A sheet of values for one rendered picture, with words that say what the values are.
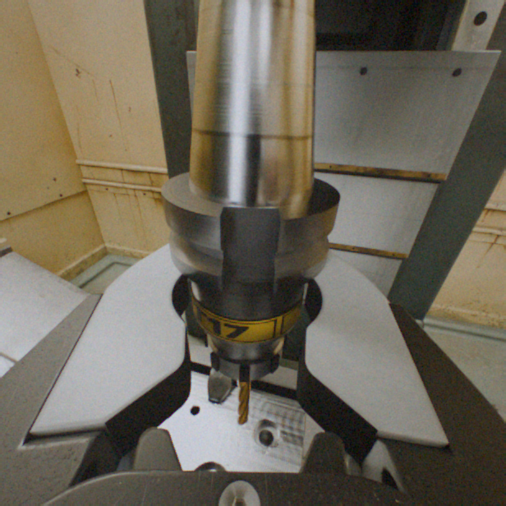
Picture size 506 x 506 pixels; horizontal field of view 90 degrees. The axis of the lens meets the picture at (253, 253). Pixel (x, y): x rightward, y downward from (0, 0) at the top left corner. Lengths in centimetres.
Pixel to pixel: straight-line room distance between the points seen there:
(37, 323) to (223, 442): 79
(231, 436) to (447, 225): 55
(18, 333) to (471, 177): 119
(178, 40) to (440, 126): 49
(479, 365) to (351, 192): 87
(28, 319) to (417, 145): 110
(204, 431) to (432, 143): 55
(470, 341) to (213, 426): 110
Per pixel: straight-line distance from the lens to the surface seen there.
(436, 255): 68
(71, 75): 130
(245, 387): 17
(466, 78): 54
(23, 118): 127
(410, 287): 72
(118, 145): 122
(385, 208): 56
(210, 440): 39
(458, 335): 131
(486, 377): 122
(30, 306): 108
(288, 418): 40
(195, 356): 56
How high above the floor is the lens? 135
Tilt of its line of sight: 32 degrees down
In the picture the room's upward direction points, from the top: 2 degrees clockwise
